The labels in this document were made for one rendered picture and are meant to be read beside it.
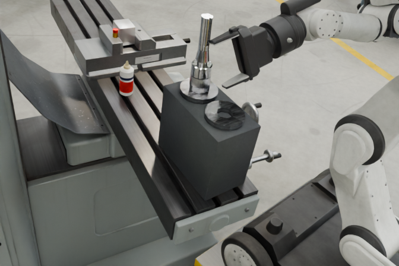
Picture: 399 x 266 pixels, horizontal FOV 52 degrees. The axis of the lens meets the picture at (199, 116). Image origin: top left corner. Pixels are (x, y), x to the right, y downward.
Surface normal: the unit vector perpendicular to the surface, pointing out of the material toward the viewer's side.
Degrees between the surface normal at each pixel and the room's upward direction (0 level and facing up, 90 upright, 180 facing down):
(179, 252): 0
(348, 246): 90
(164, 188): 0
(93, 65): 90
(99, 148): 90
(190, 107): 0
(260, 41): 71
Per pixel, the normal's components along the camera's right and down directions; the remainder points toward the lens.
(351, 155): -0.75, 0.33
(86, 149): 0.47, 0.60
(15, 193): 0.81, 0.43
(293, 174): 0.14, -0.77
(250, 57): 0.46, 0.33
